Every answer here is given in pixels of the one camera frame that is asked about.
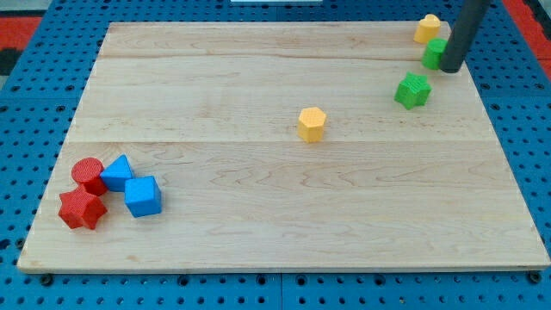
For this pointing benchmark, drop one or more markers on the green cylinder block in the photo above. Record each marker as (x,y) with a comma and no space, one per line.
(433,53)

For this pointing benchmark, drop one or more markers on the blue triangle block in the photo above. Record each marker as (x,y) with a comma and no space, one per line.
(116,174)

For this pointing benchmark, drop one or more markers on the yellow hexagon block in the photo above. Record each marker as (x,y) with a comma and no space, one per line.
(311,124)

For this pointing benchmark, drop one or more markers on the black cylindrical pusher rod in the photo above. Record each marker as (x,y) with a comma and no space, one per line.
(462,35)

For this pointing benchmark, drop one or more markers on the red cylinder block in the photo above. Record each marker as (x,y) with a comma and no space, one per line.
(87,173)

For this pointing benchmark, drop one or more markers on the green star block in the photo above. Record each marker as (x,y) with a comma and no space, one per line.
(413,91)

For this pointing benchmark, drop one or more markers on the red star block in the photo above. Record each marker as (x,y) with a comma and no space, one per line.
(79,208)

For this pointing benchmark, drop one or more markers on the blue cube block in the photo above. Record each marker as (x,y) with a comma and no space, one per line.
(142,196)

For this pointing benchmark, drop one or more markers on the yellow heart block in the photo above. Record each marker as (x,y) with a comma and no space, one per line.
(427,29)

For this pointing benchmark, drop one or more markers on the wooden board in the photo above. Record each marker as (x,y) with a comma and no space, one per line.
(210,109)

